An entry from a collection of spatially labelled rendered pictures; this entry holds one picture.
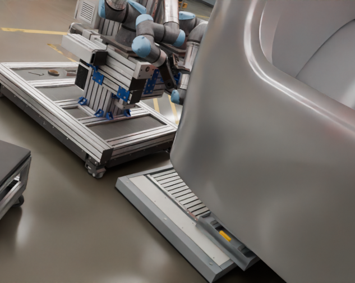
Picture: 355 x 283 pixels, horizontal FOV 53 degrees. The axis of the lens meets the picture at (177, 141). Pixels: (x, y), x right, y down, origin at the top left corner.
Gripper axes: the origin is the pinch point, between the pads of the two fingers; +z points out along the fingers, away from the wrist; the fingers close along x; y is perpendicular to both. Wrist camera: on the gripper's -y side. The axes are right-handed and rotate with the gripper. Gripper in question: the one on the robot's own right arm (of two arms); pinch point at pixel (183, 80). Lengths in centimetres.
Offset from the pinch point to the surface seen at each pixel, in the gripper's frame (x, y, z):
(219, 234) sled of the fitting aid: 14, -69, 44
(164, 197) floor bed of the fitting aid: 49, -42, 46
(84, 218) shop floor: 72, -53, 4
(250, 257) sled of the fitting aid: 2, -83, 51
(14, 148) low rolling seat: 72, -23, -39
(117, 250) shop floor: 54, -72, 8
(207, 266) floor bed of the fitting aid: 19, -84, 34
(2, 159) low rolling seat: 70, -31, -46
